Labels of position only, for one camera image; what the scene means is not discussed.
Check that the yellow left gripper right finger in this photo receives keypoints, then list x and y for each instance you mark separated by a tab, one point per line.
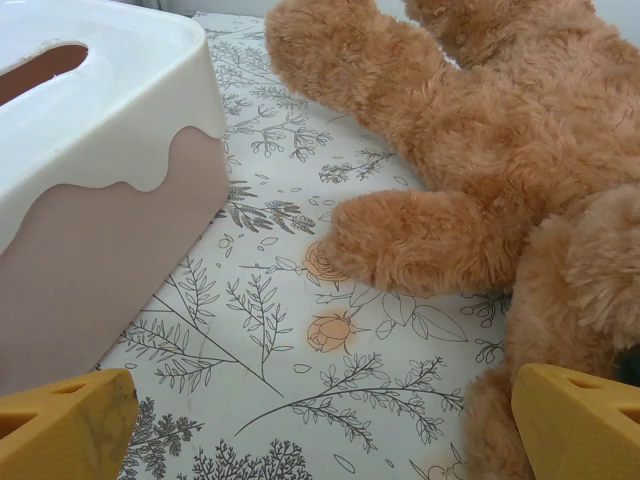
580	430

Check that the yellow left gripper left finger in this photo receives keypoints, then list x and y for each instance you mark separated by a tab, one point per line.
65	430

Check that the floral printed table cloth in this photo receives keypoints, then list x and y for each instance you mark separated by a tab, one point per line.
280	360

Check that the white and pink tissue box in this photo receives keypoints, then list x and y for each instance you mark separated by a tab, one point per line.
100	150

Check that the brown teddy bear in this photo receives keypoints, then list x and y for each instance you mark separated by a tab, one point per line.
500	150

